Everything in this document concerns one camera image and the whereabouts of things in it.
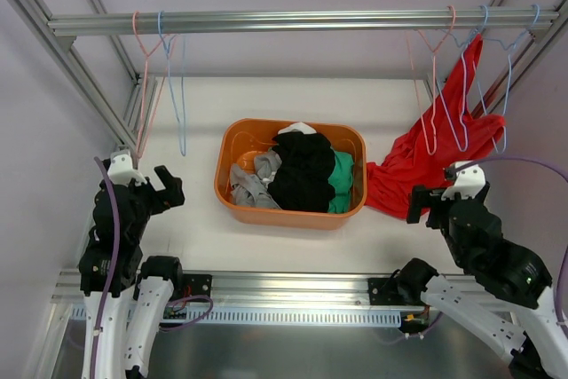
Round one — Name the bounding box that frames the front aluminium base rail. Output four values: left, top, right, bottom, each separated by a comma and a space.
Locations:
52, 268, 489, 309

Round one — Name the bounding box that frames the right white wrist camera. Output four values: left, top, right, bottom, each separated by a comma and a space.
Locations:
442, 162, 486, 201

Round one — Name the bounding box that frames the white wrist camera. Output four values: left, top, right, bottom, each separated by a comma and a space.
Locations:
442, 162, 486, 201
107, 149, 146, 186

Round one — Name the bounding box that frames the white slotted cable duct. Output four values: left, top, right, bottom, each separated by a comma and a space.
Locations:
70, 304, 403, 328

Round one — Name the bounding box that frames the white tank top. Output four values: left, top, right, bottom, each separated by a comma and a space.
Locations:
277, 122, 317, 135

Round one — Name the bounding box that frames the black mounting plate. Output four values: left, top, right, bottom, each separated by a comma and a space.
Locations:
367, 277, 405, 306
181, 272, 213, 303

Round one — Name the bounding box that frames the pink wire hanger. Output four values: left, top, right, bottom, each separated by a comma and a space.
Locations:
131, 11, 178, 160
405, 4, 458, 156

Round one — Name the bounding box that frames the aluminium hanging rail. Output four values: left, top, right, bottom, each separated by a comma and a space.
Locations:
48, 5, 560, 36

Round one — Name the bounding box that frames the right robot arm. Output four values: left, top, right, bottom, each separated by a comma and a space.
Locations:
396, 186, 567, 378

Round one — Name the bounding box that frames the grey tank top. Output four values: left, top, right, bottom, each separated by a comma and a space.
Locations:
230, 150, 282, 209

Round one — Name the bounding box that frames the blue wire hanger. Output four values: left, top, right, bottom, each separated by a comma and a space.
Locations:
440, 4, 489, 153
476, 4, 541, 154
157, 10, 188, 157

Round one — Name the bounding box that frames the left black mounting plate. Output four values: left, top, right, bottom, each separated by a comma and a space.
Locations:
181, 272, 213, 303

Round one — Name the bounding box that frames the black tank top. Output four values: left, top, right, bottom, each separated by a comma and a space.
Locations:
268, 131, 335, 213

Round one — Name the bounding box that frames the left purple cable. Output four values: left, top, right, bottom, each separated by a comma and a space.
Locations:
88, 155, 215, 379

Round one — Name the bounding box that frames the green tank top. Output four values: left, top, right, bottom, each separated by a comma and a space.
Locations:
327, 151, 354, 214

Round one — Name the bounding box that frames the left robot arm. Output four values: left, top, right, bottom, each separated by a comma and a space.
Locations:
79, 166, 185, 378

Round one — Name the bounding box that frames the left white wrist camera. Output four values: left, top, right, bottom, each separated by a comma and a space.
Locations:
107, 149, 146, 186

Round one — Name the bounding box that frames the orange plastic basket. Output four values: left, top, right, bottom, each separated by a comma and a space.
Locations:
214, 118, 367, 231

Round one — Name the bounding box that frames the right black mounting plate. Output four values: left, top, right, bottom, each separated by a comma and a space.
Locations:
367, 277, 405, 306

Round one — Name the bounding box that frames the red tank top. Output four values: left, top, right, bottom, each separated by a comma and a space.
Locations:
365, 59, 506, 219

